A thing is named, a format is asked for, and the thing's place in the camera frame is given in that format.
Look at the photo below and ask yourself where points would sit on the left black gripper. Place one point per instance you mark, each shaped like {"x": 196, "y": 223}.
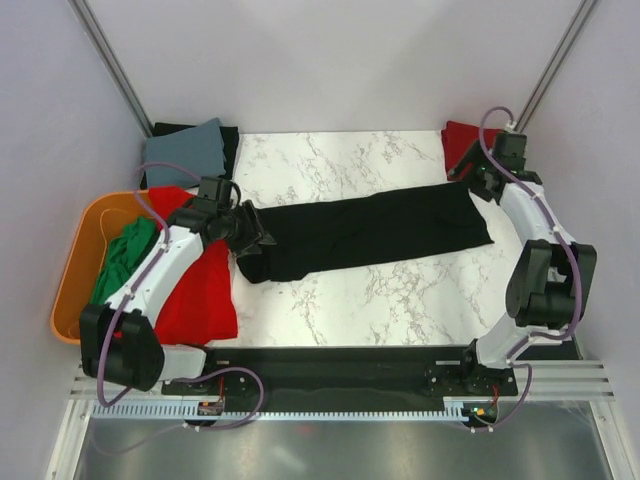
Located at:
{"x": 254, "y": 234}

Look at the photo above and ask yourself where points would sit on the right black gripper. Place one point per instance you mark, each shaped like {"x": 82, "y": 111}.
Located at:
{"x": 469, "y": 156}

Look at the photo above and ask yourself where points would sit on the black t shirt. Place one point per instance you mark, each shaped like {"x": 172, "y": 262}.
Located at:
{"x": 382, "y": 228}
{"x": 227, "y": 155}

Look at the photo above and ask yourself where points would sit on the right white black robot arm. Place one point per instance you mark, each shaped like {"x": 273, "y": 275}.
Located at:
{"x": 547, "y": 293}

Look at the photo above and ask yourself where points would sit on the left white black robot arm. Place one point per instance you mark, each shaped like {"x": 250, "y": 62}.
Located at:
{"x": 118, "y": 341}

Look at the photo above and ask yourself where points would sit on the folded dark red t shirt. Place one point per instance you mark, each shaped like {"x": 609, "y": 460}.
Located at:
{"x": 457, "y": 138}

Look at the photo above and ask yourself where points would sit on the bright red t shirt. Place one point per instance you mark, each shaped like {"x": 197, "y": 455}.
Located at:
{"x": 200, "y": 307}

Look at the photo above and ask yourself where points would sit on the folded black t shirt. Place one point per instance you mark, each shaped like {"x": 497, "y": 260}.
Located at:
{"x": 227, "y": 155}

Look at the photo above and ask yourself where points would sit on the folded grey t shirt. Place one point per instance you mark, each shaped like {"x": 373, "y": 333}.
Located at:
{"x": 185, "y": 152}

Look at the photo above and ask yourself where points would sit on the green t shirt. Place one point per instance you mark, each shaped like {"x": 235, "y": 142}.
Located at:
{"x": 124, "y": 254}

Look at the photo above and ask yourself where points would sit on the orange plastic bin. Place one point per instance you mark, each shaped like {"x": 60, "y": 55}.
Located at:
{"x": 101, "y": 221}

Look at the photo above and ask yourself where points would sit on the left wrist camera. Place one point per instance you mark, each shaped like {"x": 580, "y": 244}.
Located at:
{"x": 224, "y": 192}

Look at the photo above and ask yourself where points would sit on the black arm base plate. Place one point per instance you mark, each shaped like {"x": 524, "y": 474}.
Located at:
{"x": 347, "y": 378}

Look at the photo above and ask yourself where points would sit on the right aluminium frame post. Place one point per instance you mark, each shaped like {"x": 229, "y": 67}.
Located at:
{"x": 561, "y": 53}

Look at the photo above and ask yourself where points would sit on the aluminium frame post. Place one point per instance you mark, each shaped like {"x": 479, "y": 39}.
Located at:
{"x": 92, "y": 27}
{"x": 561, "y": 53}

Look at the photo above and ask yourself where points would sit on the slotted grey cable duct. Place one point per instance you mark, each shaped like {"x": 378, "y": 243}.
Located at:
{"x": 194, "y": 410}

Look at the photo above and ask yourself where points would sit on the left aluminium frame post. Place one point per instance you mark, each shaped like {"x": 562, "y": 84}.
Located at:
{"x": 92, "y": 27}

